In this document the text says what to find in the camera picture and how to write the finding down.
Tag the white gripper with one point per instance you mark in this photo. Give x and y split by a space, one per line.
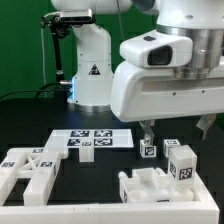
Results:
144 95

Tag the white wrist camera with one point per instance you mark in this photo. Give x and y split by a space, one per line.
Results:
154 49

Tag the grey camera on stand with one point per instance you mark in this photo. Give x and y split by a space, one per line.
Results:
76 16

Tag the white chair seat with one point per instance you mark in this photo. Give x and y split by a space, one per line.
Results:
149 185

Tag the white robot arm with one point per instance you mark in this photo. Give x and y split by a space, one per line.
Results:
175 70

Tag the white corner fence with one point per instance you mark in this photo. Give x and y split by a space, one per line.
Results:
202 210

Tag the black camera stand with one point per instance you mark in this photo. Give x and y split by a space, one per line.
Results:
59 30

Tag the white chair nut cube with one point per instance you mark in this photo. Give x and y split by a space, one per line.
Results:
168 144
147 150

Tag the white chair back frame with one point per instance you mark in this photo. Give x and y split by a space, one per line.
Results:
40 166

